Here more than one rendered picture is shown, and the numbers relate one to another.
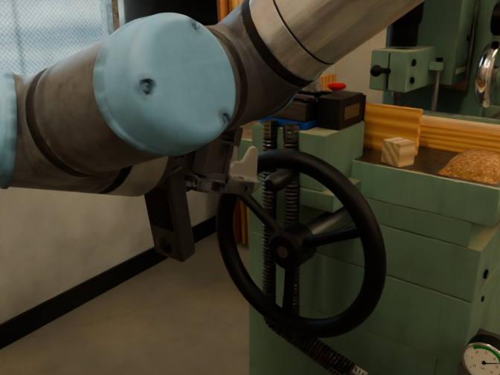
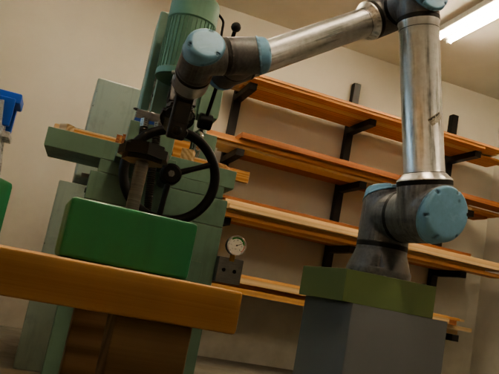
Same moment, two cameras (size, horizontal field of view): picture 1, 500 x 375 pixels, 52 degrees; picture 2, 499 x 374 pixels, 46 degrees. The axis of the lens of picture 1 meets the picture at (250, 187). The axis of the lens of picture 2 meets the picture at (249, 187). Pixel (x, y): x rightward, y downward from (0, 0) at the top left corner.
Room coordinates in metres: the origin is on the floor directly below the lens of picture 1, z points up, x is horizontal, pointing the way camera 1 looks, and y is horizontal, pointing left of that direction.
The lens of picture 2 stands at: (-0.51, 1.11, 0.53)
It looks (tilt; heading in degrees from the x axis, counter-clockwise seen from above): 10 degrees up; 308
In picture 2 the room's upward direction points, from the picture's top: 11 degrees clockwise
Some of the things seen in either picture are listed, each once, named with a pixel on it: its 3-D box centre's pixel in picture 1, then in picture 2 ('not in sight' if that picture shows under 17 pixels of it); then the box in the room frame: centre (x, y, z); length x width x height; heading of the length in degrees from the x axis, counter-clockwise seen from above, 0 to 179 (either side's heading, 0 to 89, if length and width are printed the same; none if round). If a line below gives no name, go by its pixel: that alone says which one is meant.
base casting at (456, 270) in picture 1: (409, 193); (148, 206); (1.04, -0.35, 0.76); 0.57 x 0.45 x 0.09; 142
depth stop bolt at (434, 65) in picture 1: (434, 84); not in sight; (0.96, -0.34, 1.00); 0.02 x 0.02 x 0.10; 52
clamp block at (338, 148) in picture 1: (308, 148); (148, 143); (0.84, -0.10, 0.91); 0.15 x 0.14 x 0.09; 52
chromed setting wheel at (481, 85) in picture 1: (490, 74); (196, 145); (0.97, -0.45, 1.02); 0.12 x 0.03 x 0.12; 142
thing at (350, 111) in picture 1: (312, 106); (155, 121); (0.83, -0.10, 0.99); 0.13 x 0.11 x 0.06; 52
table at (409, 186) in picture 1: (331, 161); (142, 161); (0.90, -0.15, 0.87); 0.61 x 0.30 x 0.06; 52
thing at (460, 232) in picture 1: (375, 188); (158, 183); (0.90, -0.23, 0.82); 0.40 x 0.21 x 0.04; 52
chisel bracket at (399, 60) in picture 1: (404, 71); not in sight; (0.96, -0.29, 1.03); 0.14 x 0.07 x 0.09; 142
